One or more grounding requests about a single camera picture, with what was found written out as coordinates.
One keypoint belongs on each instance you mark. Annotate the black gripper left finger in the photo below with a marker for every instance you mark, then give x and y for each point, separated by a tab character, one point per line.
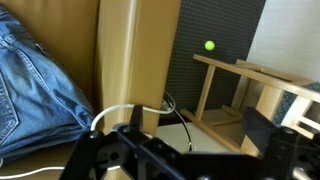
90	156

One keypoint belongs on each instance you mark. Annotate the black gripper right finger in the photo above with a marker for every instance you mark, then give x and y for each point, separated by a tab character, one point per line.
280	150

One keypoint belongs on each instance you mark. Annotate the tan leather couch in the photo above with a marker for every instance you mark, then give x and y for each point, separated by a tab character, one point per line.
133	50

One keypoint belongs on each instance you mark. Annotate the wooden stool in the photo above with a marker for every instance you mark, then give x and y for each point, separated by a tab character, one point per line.
253	76

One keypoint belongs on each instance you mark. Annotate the blue denim jeans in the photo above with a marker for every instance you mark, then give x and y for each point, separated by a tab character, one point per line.
33	93

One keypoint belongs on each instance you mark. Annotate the grey plug adapter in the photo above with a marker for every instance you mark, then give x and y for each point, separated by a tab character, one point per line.
166	105

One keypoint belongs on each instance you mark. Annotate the green ball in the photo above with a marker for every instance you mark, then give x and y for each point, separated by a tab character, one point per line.
209	45

